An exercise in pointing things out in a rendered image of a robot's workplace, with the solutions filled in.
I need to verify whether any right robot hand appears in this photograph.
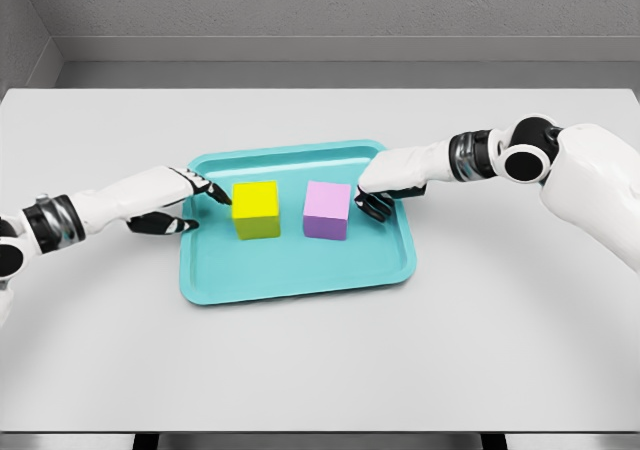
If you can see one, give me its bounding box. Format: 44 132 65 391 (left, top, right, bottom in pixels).
353 147 430 222

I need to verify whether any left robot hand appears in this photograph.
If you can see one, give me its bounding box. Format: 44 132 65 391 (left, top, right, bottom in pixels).
117 166 233 237

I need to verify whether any purple cube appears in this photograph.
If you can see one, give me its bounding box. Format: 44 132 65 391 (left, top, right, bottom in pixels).
302 179 352 242

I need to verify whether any yellow cube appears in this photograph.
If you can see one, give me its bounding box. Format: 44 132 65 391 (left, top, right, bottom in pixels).
231 179 282 242

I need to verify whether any teal tray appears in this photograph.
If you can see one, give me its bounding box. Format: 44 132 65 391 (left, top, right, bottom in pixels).
178 139 418 308

